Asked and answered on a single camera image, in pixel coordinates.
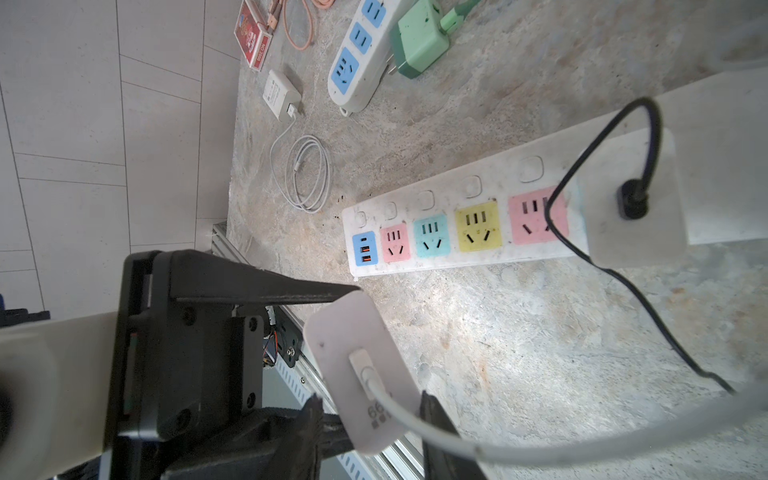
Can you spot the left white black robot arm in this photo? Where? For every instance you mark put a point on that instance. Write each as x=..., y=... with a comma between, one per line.
x=55, y=386

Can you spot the small blue socket power strip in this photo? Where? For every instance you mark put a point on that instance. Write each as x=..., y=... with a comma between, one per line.
x=364, y=54

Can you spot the long colourful socket power strip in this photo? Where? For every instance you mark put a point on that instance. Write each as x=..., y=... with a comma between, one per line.
x=544, y=199

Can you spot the white flat charger with cable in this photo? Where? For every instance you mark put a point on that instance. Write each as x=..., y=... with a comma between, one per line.
x=283, y=100

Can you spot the small white charger cube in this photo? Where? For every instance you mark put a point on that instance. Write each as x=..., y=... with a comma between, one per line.
x=378, y=401

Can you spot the aluminium rail frame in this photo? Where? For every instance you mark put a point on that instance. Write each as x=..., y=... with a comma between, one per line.
x=340, y=336

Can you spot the green charger block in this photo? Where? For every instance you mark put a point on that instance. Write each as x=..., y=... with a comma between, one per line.
x=422, y=35

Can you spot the white charger with black cable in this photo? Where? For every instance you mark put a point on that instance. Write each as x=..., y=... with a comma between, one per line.
x=633, y=204

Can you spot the red card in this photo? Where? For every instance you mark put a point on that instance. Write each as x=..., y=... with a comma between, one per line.
x=252, y=34

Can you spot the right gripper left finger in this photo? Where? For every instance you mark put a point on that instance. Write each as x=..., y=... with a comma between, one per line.
x=298, y=454

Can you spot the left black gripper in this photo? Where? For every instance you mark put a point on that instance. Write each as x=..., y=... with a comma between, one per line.
x=184, y=321

